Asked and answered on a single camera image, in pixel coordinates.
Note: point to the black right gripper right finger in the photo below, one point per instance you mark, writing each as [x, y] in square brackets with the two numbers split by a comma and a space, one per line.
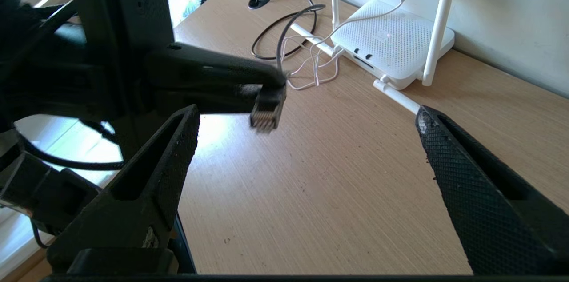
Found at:
[489, 211]

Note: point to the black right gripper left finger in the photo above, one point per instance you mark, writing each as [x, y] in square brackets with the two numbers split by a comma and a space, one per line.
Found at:
[129, 215]

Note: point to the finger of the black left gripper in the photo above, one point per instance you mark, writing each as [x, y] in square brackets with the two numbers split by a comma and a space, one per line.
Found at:
[218, 99]
[213, 70]

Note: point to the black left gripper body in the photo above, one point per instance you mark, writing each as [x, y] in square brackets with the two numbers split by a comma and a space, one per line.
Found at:
[124, 28]

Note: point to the white router with antennas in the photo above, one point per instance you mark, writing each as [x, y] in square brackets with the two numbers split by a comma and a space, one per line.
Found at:
[391, 42]

